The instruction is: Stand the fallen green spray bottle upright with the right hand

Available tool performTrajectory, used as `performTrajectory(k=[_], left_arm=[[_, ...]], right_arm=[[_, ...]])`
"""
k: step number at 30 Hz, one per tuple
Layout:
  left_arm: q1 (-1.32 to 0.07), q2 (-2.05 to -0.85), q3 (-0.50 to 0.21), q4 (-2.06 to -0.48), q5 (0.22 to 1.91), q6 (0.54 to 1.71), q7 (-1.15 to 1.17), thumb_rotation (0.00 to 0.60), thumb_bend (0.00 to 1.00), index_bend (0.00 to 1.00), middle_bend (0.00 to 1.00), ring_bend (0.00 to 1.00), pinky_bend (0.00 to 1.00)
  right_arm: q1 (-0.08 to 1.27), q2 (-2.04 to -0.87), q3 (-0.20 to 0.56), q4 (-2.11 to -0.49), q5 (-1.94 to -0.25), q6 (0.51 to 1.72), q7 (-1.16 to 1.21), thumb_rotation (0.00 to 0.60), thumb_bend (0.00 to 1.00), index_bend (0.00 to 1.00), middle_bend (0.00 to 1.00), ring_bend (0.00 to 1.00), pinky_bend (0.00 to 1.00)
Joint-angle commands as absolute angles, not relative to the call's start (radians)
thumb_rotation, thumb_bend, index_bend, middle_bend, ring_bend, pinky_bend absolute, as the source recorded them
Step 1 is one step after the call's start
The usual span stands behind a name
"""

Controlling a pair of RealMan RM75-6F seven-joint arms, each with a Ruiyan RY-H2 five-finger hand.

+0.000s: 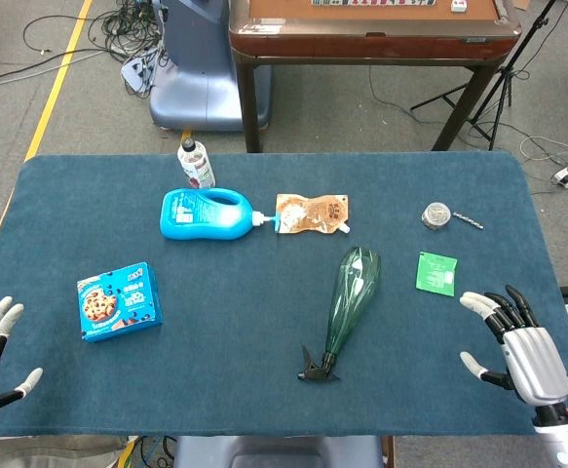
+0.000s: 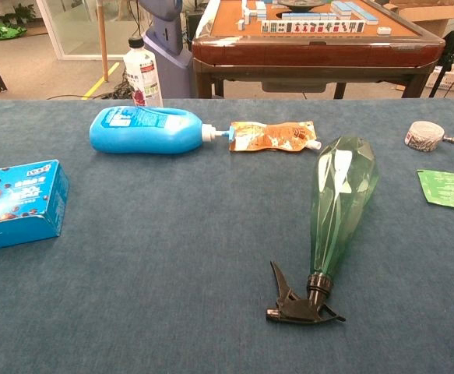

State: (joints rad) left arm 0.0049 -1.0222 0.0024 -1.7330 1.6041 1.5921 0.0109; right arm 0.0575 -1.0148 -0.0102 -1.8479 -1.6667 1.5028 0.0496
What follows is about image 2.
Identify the green spray bottle black trigger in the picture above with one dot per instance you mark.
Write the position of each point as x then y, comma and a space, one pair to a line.
341, 195

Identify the blue detergent bottle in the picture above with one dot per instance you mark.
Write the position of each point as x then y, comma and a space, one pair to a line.
145, 132

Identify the white drink bottle black cap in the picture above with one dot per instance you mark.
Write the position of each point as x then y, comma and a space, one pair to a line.
143, 76

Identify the orange spouted refill pouch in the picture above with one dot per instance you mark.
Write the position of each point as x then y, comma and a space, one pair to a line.
273, 136

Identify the brown mahjong table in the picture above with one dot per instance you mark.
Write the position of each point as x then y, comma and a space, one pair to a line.
312, 46

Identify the row of mahjong tiles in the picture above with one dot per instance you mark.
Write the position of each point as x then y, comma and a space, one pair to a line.
312, 26

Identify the wooden pole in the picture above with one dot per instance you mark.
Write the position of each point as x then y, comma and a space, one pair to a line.
102, 39

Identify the white patterned tape roll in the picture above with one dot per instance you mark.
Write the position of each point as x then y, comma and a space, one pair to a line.
423, 134

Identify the blue cookie box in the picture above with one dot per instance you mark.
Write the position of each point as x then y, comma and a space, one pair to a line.
20, 202

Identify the single white mahjong tile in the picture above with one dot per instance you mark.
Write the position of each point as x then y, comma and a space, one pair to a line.
384, 30

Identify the green foil sachet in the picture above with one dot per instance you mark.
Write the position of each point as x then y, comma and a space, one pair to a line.
448, 189

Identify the black tripod leg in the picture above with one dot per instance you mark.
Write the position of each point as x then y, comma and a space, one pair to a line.
450, 50

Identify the cardboard box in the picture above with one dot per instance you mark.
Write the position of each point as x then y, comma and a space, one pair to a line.
425, 13

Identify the green bag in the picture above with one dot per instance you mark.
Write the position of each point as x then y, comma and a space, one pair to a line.
1, 31

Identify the purple robot base pedestal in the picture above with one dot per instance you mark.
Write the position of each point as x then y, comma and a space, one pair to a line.
168, 46

